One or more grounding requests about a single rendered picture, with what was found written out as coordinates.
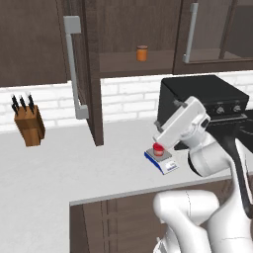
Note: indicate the dark wood cabinet shelf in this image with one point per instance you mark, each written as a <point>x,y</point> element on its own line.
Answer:
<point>131,66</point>

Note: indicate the dark wood base cabinets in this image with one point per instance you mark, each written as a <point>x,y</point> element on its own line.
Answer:
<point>125,224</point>

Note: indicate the small red jam jar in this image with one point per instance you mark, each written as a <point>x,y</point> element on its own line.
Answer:
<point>158,150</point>

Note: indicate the wooden knife block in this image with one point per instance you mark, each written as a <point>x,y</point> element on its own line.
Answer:
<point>31,126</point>

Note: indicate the open dark wood cabinet door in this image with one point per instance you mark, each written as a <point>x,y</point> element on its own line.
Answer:
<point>94,82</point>

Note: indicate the black hob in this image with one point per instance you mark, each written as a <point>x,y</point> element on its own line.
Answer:
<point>243,123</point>

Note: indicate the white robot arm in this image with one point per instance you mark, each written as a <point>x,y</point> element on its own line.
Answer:
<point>197,214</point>

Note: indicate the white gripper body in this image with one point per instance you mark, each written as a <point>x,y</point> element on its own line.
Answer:
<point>179,123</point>

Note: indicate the closed dark wood cabinet door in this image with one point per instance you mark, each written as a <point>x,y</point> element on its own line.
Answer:
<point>31,39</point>

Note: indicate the glazed dark wood cabinet door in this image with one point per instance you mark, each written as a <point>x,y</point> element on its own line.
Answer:
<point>210,62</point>

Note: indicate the black toaster oven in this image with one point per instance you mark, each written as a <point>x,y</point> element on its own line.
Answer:
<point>204,90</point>

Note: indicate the orange jar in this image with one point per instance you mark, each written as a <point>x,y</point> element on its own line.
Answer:
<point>142,53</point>

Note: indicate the blue and grey digital scale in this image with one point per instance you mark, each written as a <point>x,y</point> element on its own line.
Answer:
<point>163,161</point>

